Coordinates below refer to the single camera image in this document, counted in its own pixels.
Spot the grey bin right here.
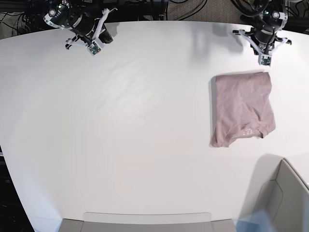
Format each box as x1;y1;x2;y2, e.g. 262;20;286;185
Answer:
253;159;309;232

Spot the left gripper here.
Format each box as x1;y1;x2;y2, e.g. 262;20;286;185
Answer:
251;26;276;54

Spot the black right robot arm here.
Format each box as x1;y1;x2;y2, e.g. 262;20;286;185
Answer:
43;0;115;50

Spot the mauve T-shirt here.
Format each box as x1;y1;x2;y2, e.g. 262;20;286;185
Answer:
211;72;276;147

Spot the blue cloth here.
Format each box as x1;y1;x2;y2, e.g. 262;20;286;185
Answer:
235;210;275;232

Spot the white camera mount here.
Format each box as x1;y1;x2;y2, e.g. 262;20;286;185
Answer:
65;8;118;56
233;28;292;66

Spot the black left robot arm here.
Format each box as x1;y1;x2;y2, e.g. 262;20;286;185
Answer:
240;0;291;55

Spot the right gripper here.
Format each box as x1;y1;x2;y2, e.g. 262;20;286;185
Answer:
71;14;113;45

